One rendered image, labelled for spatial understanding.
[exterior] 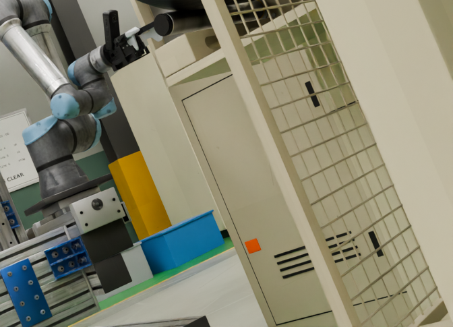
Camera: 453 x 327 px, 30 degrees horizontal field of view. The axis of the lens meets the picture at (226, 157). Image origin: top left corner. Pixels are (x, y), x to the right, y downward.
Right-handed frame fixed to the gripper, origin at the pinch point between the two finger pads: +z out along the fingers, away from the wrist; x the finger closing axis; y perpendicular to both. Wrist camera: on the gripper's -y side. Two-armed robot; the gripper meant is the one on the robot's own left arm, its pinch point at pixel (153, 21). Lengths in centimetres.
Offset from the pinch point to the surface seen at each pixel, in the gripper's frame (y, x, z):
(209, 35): 14, 57, 50
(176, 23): 9, 61, 47
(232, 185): 54, -6, -6
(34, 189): 47, -482, -586
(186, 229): 132, -368, -324
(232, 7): 10, 41, 48
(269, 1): 12, 29, 51
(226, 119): 34.7, -8.4, 1.6
